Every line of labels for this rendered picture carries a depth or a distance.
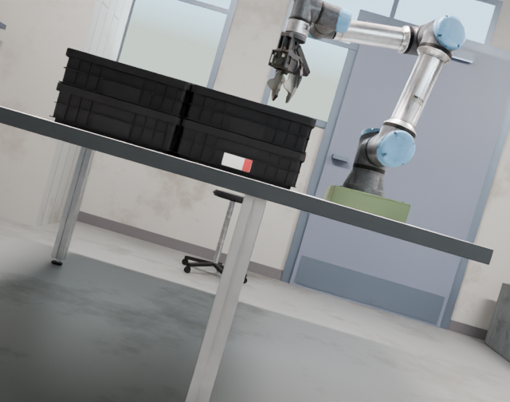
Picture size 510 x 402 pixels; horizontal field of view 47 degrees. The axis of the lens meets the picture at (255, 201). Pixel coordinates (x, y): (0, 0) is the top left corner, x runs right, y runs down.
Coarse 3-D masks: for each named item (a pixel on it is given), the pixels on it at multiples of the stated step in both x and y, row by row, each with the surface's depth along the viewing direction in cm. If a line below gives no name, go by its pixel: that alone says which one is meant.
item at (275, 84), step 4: (276, 76) 189; (280, 76) 190; (268, 80) 187; (272, 80) 188; (276, 80) 189; (280, 80) 190; (284, 80) 190; (268, 84) 188; (272, 84) 189; (276, 84) 190; (280, 84) 190; (272, 88) 190; (276, 88) 190; (272, 92) 191; (276, 92) 190; (272, 96) 191; (276, 96) 191
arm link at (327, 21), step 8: (328, 8) 185; (336, 8) 186; (320, 16) 185; (328, 16) 185; (336, 16) 185; (344, 16) 186; (320, 24) 187; (328, 24) 187; (336, 24) 186; (344, 24) 187; (320, 32) 196; (328, 32) 194; (336, 32) 190; (344, 32) 189
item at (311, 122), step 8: (192, 88) 180; (200, 88) 179; (208, 88) 179; (208, 96) 179; (216, 96) 179; (224, 96) 179; (232, 96) 179; (240, 104) 179; (248, 104) 179; (256, 104) 179; (264, 104) 179; (272, 112) 179; (280, 112) 179; (288, 112) 179; (296, 120) 179; (304, 120) 179; (312, 120) 179; (312, 128) 185
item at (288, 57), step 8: (288, 32) 182; (280, 40) 185; (288, 40) 185; (296, 40) 186; (304, 40) 185; (280, 48) 183; (288, 48) 183; (280, 56) 183; (288, 56) 182; (296, 56) 184; (272, 64) 185; (280, 64) 182; (288, 64) 183; (296, 64) 186; (288, 72) 188
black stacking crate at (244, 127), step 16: (192, 96) 184; (192, 112) 180; (208, 112) 180; (224, 112) 180; (240, 112) 180; (256, 112) 180; (224, 128) 180; (240, 128) 180; (256, 128) 180; (272, 128) 180; (288, 128) 180; (304, 128) 180; (288, 144) 181; (304, 144) 181
